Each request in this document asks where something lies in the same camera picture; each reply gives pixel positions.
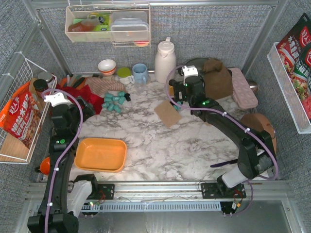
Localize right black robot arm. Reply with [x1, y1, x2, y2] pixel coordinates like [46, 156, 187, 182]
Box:
[166, 76, 278, 187]

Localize brown cork mat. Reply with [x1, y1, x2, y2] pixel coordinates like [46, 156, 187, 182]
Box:
[154, 100, 182, 128]

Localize orange striped white bowl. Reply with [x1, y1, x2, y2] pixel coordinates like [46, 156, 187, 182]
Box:
[98, 59, 116, 76]

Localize red satin cloth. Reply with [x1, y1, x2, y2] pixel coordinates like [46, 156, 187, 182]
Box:
[56, 84, 104, 115]

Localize white side rack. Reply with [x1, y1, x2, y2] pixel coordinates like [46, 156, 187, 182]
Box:
[267, 42, 311, 134]

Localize blue mug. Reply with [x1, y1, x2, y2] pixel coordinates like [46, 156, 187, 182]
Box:
[132, 63, 149, 84]

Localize orange storage basket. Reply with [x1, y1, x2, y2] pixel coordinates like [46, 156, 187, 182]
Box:
[74, 137, 127, 172]

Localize white wire basket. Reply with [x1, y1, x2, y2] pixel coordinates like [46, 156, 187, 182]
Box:
[0, 52, 49, 164]

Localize dark lidded jar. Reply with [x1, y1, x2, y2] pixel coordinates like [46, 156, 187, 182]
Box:
[33, 79, 49, 97]

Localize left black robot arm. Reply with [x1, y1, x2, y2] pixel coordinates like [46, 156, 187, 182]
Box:
[27, 101, 98, 233]

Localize clear wall shelf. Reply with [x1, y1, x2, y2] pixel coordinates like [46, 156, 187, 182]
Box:
[65, 3, 151, 47]

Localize green lidded cup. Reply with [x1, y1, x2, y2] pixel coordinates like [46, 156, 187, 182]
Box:
[117, 67, 135, 85]

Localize clear plastic food box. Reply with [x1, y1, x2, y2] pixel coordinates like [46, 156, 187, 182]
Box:
[110, 11, 149, 41]

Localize silver lidded jar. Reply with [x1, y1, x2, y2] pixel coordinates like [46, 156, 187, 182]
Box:
[38, 71, 54, 88]

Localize pink egg tray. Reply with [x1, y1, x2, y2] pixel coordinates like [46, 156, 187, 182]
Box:
[228, 68, 258, 110]

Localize orange plate with utensils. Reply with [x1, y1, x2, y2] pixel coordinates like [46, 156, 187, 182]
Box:
[59, 75, 87, 90]

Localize black coffee capsule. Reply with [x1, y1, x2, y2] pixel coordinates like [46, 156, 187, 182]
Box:
[124, 93, 131, 102]

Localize brown cloth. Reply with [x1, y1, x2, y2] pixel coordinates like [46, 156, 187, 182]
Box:
[202, 58, 233, 100]

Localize round wooden board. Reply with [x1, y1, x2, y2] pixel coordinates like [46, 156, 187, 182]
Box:
[241, 113, 276, 153]

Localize red snack bag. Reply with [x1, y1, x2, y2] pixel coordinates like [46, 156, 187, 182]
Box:
[0, 82, 41, 149]

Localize clear drinking glass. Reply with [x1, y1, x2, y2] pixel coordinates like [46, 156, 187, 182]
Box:
[134, 79, 146, 94]

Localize red noodle packets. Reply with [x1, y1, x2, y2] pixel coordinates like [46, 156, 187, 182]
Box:
[276, 13, 311, 119]

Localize white thermos jug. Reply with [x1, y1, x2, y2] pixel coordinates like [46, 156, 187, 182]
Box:
[155, 37, 176, 83]

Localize steel pot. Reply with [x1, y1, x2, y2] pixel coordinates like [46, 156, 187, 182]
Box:
[184, 57, 210, 72]

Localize teal capsule numbered three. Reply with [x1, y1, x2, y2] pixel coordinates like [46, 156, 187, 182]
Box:
[112, 96, 120, 101]

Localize orange round lid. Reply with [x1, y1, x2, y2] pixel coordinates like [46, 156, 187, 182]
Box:
[35, 157, 51, 175]

